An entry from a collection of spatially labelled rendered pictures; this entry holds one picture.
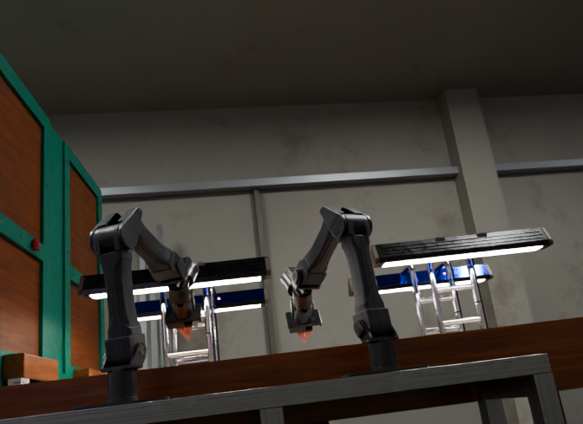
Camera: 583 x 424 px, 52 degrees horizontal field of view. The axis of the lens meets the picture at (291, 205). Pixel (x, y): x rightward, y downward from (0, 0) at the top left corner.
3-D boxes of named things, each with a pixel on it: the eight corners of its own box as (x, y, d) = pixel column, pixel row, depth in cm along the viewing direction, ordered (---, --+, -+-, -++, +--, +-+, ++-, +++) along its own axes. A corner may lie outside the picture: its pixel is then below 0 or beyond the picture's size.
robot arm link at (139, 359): (113, 348, 140) (98, 346, 135) (146, 342, 138) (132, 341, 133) (114, 375, 138) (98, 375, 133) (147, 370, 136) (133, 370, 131)
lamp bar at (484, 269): (494, 277, 258) (490, 261, 261) (351, 293, 253) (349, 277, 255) (487, 281, 266) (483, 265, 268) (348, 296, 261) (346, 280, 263)
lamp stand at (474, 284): (519, 361, 195) (488, 229, 208) (459, 368, 193) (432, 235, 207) (497, 365, 212) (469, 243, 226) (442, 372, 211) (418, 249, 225)
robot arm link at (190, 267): (179, 278, 178) (161, 245, 172) (205, 273, 175) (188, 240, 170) (167, 304, 168) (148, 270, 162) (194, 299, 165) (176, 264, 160)
